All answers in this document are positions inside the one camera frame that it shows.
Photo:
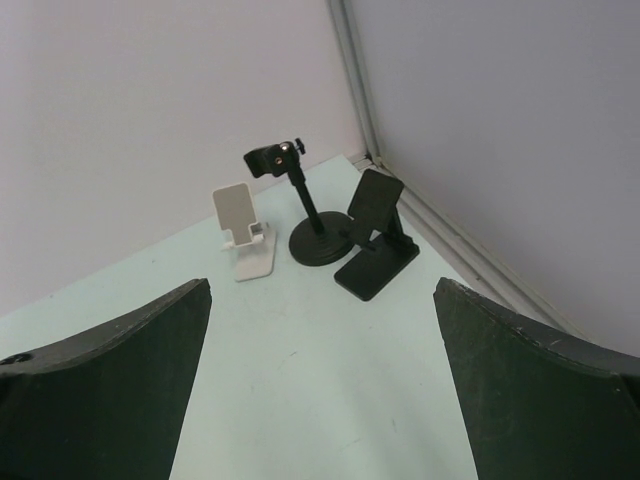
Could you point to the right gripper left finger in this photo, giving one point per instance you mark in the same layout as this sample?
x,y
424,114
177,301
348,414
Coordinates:
x,y
109,402

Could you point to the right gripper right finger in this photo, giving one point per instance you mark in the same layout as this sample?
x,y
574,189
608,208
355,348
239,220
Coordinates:
x,y
537,403

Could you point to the white phone stand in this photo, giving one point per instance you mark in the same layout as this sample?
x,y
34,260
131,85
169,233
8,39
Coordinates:
x,y
252,243

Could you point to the black round-base phone stand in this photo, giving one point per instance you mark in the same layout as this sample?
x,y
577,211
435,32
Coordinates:
x,y
319,239

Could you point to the right aluminium frame post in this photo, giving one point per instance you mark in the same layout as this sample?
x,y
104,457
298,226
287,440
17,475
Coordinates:
x,y
344,22

